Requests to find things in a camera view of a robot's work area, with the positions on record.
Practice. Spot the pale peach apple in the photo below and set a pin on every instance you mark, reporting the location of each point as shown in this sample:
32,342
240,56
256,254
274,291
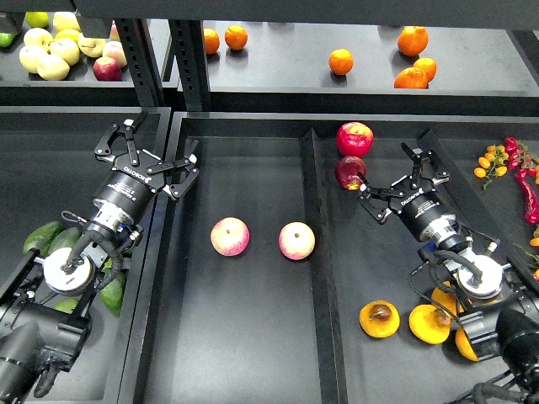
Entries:
114,50

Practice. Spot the orange middle shelf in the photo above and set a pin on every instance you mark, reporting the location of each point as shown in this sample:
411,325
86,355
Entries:
341,62

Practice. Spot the pale yellow apple with stem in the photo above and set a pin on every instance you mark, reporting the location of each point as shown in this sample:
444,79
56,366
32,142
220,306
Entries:
91,47

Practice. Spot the light green avocado bottom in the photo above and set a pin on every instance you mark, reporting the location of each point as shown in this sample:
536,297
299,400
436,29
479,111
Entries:
66,305

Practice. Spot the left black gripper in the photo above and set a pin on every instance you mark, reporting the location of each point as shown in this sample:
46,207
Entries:
137,176

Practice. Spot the dark red apple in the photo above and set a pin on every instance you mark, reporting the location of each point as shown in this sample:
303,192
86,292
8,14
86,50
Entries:
349,172

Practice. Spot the orange right small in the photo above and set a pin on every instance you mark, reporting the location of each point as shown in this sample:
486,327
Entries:
428,66

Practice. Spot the bright red apple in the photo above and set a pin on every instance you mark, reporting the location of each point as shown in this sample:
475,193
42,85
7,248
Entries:
354,139

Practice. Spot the pale yellow apple centre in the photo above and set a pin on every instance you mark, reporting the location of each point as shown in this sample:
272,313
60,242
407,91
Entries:
66,49

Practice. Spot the pale yellow apple upper left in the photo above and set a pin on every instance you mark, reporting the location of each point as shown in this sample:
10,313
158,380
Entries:
38,36

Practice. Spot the black tray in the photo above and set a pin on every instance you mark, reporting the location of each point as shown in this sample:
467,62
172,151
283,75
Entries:
262,328
48,166

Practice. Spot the black shelf post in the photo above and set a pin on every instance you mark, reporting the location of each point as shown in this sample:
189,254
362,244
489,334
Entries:
189,50
136,41

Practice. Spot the pink apple right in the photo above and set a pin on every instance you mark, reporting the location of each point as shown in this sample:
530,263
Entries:
296,240

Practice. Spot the black centre tray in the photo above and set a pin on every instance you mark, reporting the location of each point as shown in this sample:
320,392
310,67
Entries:
262,328

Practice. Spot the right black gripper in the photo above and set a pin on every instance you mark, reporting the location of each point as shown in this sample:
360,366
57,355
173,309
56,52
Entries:
414,199

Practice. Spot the orange front right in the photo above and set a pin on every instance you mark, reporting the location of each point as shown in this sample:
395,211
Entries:
412,78

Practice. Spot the green lime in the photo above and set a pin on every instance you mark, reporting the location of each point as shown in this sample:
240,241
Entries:
37,19

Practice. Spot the large orange upper right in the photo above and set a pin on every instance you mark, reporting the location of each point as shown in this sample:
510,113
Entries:
413,40

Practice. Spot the pale yellow apple top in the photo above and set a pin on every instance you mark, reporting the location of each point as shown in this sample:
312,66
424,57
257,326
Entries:
65,20

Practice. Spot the orange partly behind post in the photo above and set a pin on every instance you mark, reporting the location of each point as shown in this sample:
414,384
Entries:
211,41

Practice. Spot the pink apple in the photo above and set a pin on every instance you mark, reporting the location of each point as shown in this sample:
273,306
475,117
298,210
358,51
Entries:
296,240
230,236

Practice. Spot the black shelf post right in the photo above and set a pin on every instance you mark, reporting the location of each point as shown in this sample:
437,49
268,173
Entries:
189,50

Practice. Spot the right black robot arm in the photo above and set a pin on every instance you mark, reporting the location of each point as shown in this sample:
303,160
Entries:
486,306

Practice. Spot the yellow lemon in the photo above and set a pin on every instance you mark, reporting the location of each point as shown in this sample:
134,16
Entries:
71,34

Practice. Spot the black shelf post left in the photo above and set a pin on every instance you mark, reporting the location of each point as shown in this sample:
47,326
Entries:
136,41

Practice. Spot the pale yellow apple front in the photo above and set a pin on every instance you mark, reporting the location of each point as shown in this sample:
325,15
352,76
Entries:
52,68

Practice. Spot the black left tray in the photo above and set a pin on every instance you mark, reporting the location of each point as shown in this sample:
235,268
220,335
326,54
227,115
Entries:
48,166

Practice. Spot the dark green avocado far left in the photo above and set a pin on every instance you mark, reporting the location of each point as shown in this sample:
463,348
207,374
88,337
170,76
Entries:
40,237

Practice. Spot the red cherry tomato bunch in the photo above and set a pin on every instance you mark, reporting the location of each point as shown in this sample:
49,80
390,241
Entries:
520,157

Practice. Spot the pink apple left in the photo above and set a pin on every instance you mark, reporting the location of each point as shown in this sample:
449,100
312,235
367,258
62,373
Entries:
230,236

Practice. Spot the orange cherry tomato bunch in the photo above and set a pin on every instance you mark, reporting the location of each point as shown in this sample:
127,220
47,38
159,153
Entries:
491,165

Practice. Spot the red apple on shelf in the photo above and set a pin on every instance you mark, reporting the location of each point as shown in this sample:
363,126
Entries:
107,69

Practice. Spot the red chili pepper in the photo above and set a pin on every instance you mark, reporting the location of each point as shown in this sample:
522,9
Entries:
530,198

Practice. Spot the dark green avocado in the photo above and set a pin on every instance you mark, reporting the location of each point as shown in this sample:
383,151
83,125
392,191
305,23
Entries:
40,237
66,238

